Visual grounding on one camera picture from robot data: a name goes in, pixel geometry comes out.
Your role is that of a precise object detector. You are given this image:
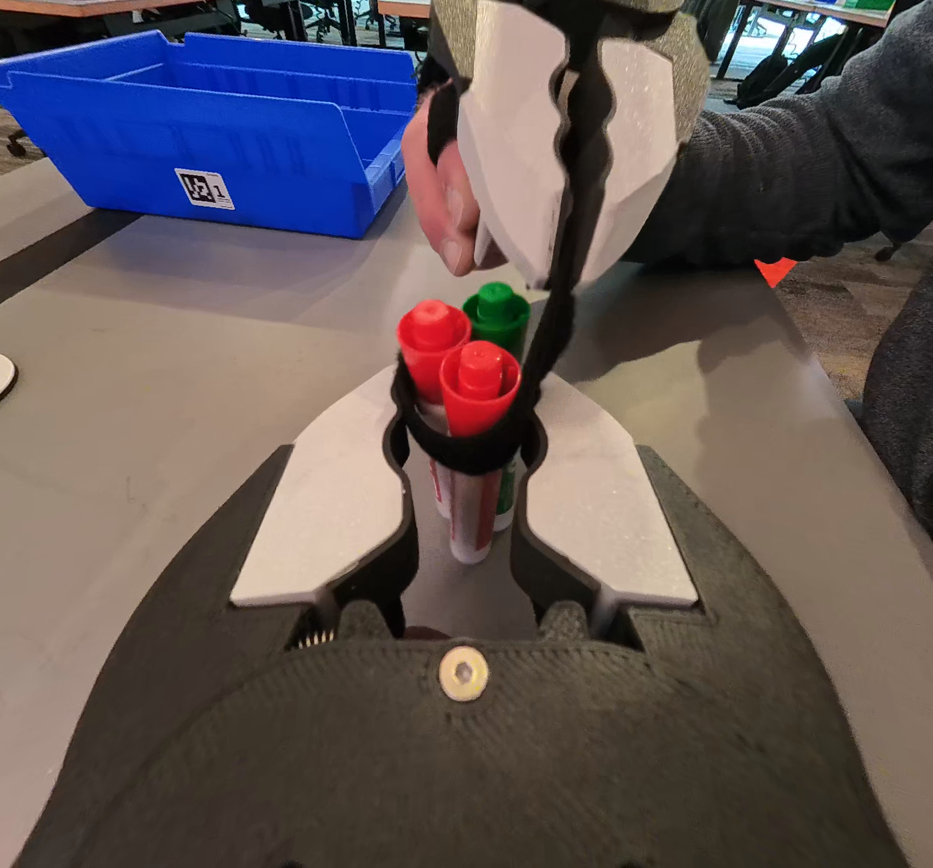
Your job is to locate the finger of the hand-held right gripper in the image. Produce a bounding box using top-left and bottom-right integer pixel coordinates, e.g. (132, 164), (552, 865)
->
(572, 37), (680, 293)
(453, 0), (584, 291)

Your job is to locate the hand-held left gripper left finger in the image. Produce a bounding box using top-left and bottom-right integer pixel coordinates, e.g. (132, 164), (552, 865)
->
(229, 365), (421, 610)

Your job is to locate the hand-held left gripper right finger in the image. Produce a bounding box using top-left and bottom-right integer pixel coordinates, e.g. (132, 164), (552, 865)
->
(510, 373), (701, 610)

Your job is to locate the black velcro strap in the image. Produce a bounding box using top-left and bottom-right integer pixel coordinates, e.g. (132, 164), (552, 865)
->
(394, 59), (606, 477)

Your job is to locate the green dry erase marker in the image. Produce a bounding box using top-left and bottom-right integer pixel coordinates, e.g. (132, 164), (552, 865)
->
(462, 281), (532, 534)

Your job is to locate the red dry erase marker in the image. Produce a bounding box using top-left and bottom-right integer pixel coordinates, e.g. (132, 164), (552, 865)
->
(396, 298), (473, 519)
(439, 340), (523, 565)

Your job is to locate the blue bin with printed tag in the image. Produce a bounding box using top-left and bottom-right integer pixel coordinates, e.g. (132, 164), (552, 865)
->
(0, 29), (418, 240)

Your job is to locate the person's right forearm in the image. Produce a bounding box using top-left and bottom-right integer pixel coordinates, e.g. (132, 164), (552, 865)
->
(623, 0), (933, 270)

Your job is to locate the person's right hand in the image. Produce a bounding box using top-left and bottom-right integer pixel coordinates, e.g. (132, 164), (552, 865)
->
(401, 102), (507, 279)

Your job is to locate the wooden desk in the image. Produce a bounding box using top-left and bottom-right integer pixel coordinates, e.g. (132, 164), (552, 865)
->
(0, 0), (252, 38)
(736, 0), (894, 82)

